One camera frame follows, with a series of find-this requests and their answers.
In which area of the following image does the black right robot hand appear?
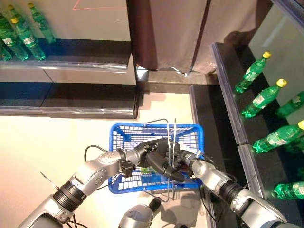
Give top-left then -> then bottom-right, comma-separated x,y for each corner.
170,146 -> 194,178

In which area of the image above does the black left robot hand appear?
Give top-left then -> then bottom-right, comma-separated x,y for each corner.
137,138 -> 185,183

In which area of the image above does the metal wire basket handle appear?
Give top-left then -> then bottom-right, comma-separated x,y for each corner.
144,118 -> 170,203
172,118 -> 179,201

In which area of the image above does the blue plastic shopping basket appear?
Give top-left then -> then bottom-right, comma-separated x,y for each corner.
108,122 -> 206,195

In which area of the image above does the green bottle in basket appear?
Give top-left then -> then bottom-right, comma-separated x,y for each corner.
139,166 -> 156,175

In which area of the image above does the grey left robot leg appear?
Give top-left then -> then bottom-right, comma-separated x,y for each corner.
118,203 -> 155,228

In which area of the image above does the brown fabric curtain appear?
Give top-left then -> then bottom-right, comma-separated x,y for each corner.
125,0 -> 274,78

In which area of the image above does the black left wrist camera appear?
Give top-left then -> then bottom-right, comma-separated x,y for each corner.
119,160 -> 136,179

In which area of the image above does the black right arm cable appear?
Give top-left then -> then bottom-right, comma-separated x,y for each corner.
199,184 -> 220,225

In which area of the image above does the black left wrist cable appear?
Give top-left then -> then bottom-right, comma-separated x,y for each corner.
84,145 -> 112,164

